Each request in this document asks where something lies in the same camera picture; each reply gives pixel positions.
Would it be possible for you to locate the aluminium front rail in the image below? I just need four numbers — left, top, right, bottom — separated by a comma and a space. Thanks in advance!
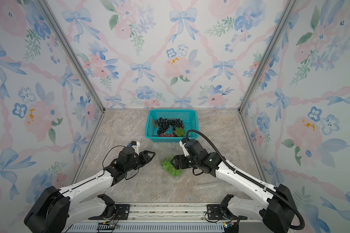
61, 203, 271, 233

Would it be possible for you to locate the clear plastic clamshell container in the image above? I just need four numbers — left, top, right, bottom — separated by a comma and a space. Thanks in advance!
159, 156, 185, 178

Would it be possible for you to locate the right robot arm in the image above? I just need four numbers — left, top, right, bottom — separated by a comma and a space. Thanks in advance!
171, 139, 304, 233

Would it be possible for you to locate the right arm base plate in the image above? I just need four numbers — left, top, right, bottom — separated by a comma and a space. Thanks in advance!
205, 204, 248, 222

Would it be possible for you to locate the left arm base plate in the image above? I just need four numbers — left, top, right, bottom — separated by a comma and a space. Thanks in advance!
88, 204, 130, 220

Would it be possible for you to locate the dark purple grape bunch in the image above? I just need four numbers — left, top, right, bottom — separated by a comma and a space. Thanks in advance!
154, 117, 184, 135

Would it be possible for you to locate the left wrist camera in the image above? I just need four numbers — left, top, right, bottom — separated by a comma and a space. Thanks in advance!
128, 141, 140, 155

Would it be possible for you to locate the teal plastic basket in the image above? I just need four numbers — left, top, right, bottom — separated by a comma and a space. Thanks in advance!
145, 109, 199, 143

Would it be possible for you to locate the black corrugated cable conduit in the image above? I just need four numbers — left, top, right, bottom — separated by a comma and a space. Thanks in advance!
186, 129, 305, 231

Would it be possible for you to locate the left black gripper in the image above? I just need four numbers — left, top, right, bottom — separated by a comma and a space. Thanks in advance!
126, 150, 156, 173

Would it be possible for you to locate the green grape leaf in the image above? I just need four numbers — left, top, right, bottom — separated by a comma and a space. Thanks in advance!
174, 127, 186, 137

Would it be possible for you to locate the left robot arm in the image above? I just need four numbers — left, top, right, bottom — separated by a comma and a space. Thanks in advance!
24, 145, 156, 233

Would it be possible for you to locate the red grape bunch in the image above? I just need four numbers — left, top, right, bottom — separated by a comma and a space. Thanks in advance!
158, 133, 177, 137

